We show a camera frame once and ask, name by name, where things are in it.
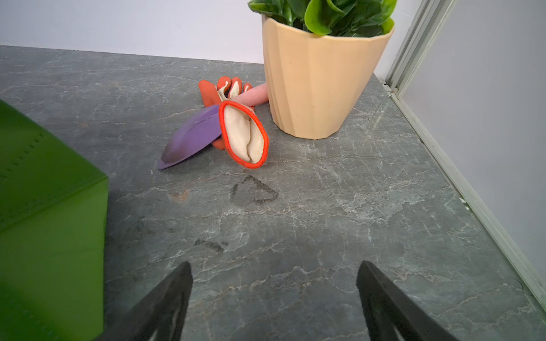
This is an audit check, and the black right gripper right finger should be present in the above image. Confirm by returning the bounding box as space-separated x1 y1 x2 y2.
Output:
356 261 456 341

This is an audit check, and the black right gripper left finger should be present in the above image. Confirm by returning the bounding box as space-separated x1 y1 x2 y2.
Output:
96 261 193 340

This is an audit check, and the green shopping bag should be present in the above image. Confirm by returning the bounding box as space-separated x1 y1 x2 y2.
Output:
1 103 108 340

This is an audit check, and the purple garden trowel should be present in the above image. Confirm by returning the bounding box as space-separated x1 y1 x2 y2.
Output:
156 82 270 171

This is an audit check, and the red white garden glove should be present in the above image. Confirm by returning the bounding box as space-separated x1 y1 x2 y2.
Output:
198 76 270 169

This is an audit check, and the beige plant pot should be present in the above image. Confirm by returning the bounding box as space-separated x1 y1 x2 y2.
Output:
262 16 392 140

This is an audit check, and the green potted plant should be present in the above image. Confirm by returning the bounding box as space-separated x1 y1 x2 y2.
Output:
248 0 398 38

